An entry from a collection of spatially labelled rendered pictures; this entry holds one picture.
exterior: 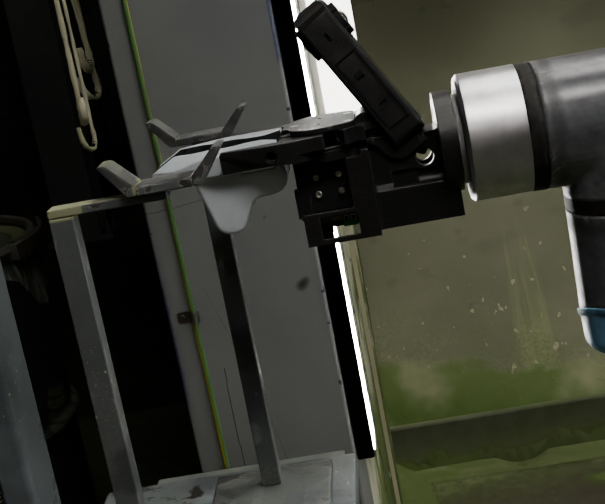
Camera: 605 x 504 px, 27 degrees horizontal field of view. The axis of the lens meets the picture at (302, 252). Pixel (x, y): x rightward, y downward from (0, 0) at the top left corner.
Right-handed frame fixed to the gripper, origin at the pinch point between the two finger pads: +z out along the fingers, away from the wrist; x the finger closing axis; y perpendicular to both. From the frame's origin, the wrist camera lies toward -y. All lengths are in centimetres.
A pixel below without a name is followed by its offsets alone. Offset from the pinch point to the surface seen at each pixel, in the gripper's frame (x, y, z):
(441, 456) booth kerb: 175, 101, -16
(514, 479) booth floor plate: 166, 105, -31
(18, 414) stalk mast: -2.7, 15.8, 14.5
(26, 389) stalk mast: 0.5, 15.1, 14.5
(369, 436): 47, 42, -8
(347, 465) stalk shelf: 12.6, 30.4, -7.2
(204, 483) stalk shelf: 13.7, 30.4, 5.5
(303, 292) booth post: 46, 24, -4
